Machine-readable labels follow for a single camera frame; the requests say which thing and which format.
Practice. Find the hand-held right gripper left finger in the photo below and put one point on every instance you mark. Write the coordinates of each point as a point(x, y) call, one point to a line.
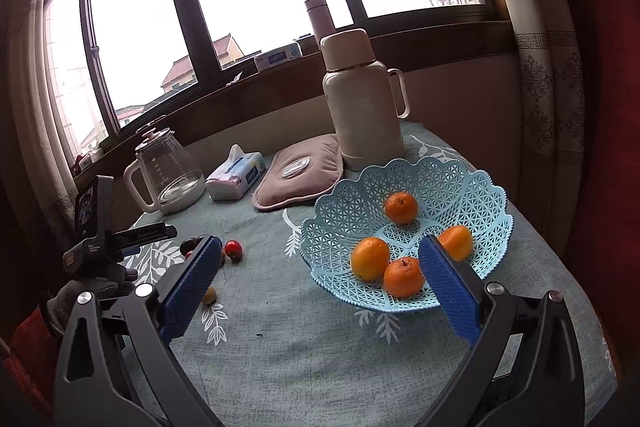
point(192, 287)

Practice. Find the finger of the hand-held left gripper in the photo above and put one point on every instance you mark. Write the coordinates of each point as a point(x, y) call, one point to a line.
point(150, 233)

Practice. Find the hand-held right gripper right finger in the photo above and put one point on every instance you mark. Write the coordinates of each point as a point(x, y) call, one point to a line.
point(450, 292)

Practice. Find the brown kiwi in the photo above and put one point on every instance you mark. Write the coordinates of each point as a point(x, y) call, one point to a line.
point(210, 295)

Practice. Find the rough mandarin with stem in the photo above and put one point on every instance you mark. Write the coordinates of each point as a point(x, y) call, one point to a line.
point(404, 278)

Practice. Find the medium smooth orange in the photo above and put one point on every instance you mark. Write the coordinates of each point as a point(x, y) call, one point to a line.
point(457, 242)

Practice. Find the red tomato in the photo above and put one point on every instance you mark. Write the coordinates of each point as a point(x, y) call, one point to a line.
point(233, 249)

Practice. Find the large smooth orange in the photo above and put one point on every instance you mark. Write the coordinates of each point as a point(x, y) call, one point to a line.
point(370, 258)

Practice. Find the small mandarin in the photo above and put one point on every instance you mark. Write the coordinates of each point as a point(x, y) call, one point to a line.
point(401, 207)

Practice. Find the light blue plastic basket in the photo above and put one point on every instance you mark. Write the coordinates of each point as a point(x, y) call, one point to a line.
point(450, 187)

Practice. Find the person's left forearm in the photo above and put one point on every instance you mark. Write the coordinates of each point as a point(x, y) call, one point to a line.
point(32, 352)

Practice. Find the person's left hand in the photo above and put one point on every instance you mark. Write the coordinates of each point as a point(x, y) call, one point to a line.
point(107, 288)

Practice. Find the small pale box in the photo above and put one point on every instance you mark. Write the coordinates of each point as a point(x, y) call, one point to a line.
point(90, 159)

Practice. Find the soft tissue pack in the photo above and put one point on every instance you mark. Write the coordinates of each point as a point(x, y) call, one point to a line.
point(230, 182)

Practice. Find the beige patterned curtain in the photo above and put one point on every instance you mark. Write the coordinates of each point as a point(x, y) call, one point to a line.
point(30, 132)
point(545, 107)

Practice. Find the pink hot water bag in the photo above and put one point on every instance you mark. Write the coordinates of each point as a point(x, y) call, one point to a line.
point(310, 187)

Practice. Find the cream thermos flask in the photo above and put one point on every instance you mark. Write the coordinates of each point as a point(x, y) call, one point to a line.
point(357, 107)

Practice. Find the white and blue tissue box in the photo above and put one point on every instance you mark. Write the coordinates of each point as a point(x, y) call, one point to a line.
point(277, 57)

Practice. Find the pink bottle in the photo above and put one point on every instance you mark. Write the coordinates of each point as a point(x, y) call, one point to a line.
point(320, 22)

